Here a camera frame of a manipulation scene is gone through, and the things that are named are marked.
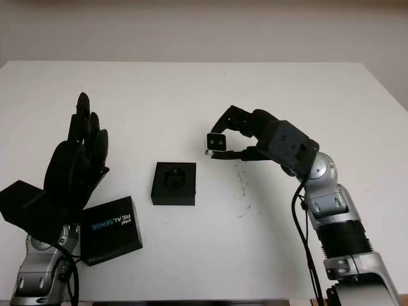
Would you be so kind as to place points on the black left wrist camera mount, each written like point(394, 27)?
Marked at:
point(22, 204)

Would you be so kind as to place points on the small silver black camera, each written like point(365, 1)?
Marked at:
point(216, 141)

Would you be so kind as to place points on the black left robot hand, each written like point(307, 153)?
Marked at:
point(67, 172)

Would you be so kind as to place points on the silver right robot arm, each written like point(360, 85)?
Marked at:
point(331, 204)

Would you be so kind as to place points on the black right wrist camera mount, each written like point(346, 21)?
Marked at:
point(290, 143)

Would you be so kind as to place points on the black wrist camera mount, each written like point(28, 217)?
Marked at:
point(290, 143)
point(22, 204)

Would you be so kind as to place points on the black RealSense box lid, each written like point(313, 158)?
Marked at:
point(111, 236)

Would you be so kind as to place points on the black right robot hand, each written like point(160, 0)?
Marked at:
point(263, 127)

